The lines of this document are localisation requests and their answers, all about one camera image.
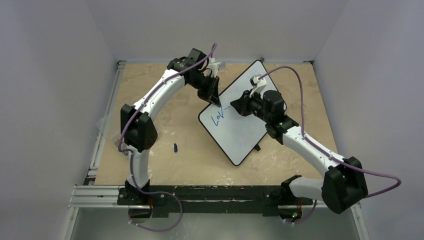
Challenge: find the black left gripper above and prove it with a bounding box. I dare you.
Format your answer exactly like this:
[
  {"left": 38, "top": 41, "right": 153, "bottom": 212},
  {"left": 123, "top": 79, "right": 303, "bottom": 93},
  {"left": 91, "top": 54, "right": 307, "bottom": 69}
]
[{"left": 189, "top": 74, "right": 220, "bottom": 108}]

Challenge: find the black framed whiteboard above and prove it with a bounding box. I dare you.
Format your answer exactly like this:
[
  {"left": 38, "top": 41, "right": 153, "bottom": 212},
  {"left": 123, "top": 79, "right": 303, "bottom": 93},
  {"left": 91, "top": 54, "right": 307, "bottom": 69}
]
[{"left": 198, "top": 60, "right": 287, "bottom": 166}]

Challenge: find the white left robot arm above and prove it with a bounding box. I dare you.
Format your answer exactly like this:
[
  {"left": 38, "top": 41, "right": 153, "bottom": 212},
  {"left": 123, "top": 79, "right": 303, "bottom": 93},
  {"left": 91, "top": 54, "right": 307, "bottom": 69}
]
[{"left": 117, "top": 43, "right": 221, "bottom": 205}]

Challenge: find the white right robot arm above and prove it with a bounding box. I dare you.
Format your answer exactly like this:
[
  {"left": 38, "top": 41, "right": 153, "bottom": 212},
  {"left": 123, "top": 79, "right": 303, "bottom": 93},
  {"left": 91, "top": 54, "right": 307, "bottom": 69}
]
[{"left": 230, "top": 90, "right": 369, "bottom": 214}]

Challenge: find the black base beam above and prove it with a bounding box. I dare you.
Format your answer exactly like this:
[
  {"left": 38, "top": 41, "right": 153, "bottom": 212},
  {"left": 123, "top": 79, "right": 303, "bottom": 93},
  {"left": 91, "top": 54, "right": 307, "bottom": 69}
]
[{"left": 117, "top": 182, "right": 314, "bottom": 219}]

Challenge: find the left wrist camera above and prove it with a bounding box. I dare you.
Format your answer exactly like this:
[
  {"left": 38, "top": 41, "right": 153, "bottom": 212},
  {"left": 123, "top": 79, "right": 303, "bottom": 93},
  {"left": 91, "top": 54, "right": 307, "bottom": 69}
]
[{"left": 207, "top": 57, "right": 226, "bottom": 78}]

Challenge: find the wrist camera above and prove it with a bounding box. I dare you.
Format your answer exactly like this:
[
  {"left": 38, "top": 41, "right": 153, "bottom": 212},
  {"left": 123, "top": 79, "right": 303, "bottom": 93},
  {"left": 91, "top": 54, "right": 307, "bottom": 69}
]
[
  {"left": 207, "top": 57, "right": 226, "bottom": 78},
  {"left": 249, "top": 75, "right": 267, "bottom": 97}
]

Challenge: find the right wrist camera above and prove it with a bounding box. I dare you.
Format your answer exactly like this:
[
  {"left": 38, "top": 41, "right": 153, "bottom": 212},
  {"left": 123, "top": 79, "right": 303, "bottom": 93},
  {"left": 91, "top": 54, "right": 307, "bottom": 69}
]
[{"left": 249, "top": 75, "right": 267, "bottom": 97}]

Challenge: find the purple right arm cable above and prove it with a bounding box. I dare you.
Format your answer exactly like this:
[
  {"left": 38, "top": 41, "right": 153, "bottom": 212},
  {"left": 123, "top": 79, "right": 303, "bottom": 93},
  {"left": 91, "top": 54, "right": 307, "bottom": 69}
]
[{"left": 259, "top": 65, "right": 402, "bottom": 199}]

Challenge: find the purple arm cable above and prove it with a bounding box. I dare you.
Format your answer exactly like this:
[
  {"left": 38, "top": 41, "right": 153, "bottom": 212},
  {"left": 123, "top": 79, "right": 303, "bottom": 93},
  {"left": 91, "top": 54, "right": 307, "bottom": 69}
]
[
  {"left": 259, "top": 65, "right": 402, "bottom": 199},
  {"left": 118, "top": 42, "right": 218, "bottom": 193}
]

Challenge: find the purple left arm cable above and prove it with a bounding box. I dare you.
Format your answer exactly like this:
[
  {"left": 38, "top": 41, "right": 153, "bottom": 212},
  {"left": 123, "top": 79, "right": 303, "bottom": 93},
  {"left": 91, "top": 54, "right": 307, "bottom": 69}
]
[{"left": 118, "top": 42, "right": 218, "bottom": 193}]

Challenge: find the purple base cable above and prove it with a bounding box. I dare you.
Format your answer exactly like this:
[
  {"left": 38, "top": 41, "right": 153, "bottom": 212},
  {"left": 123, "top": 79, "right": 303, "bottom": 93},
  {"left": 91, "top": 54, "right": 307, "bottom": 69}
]
[{"left": 128, "top": 192, "right": 184, "bottom": 233}]

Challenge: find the aluminium frame rail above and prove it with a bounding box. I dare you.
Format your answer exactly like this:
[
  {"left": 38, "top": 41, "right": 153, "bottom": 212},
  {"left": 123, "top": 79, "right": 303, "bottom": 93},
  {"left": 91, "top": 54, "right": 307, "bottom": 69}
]
[{"left": 68, "top": 60, "right": 127, "bottom": 209}]

